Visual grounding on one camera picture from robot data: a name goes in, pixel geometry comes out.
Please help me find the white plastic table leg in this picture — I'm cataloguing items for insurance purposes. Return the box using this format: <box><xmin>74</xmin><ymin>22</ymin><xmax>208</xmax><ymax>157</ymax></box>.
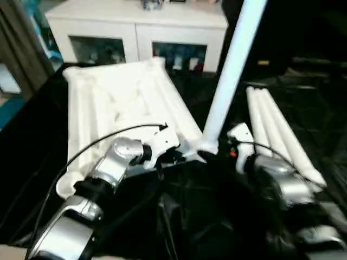
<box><xmin>262</xmin><ymin>89</ymin><xmax>327</xmax><ymax>193</ymax></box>
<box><xmin>246</xmin><ymin>87</ymin><xmax>273</xmax><ymax>158</ymax></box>
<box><xmin>196</xmin><ymin>0</ymin><xmax>269</xmax><ymax>157</ymax></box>
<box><xmin>254</xmin><ymin>89</ymin><xmax>298</xmax><ymax>170</ymax></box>

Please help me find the white plastic table top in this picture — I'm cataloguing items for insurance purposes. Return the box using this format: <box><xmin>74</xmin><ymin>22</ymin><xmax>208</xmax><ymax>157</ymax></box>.
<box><xmin>55</xmin><ymin>58</ymin><xmax>217</xmax><ymax>198</ymax></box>

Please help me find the black plastic mat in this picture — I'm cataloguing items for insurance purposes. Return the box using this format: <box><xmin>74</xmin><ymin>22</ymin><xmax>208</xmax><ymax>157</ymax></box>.
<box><xmin>0</xmin><ymin>62</ymin><xmax>347</xmax><ymax>260</ymax></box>

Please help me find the white cabinet with glass doors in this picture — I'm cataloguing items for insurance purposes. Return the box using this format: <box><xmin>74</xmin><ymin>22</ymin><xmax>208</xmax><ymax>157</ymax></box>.
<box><xmin>44</xmin><ymin>0</ymin><xmax>228</xmax><ymax>73</ymax></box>

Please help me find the dark grey device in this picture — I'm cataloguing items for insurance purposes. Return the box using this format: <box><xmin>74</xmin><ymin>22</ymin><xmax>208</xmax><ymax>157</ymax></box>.
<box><xmin>140</xmin><ymin>0</ymin><xmax>165</xmax><ymax>11</ymax></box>

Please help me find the teal plastic stool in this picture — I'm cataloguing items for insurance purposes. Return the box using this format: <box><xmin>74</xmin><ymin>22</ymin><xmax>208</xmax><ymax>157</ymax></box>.
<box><xmin>35</xmin><ymin>10</ymin><xmax>65</xmax><ymax>66</ymax></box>

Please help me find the blue floor mat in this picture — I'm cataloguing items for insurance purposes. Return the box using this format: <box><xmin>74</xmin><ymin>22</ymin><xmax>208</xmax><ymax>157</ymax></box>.
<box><xmin>0</xmin><ymin>97</ymin><xmax>27</xmax><ymax>128</ymax></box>

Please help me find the grey curtain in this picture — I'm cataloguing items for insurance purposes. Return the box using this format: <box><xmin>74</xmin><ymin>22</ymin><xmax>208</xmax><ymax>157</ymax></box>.
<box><xmin>0</xmin><ymin>0</ymin><xmax>55</xmax><ymax>98</ymax></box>

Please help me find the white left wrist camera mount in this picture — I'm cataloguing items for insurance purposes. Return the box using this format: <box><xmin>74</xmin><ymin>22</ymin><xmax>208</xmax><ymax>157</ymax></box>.
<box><xmin>143</xmin><ymin>123</ymin><xmax>181</xmax><ymax>170</ymax></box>

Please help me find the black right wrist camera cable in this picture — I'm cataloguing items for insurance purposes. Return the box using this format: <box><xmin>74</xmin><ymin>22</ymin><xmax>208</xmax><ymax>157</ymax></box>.
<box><xmin>235</xmin><ymin>140</ymin><xmax>298</xmax><ymax>166</ymax></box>

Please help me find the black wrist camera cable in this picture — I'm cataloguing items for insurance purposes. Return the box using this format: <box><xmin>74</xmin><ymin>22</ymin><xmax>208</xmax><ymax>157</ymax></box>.
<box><xmin>235</xmin><ymin>140</ymin><xmax>298</xmax><ymax>166</ymax></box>
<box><xmin>36</xmin><ymin>122</ymin><xmax>169</xmax><ymax>236</ymax></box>

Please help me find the black left wrist camera cable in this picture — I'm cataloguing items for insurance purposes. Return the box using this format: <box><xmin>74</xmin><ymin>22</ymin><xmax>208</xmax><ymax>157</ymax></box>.
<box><xmin>36</xmin><ymin>122</ymin><xmax>169</xmax><ymax>236</ymax></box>

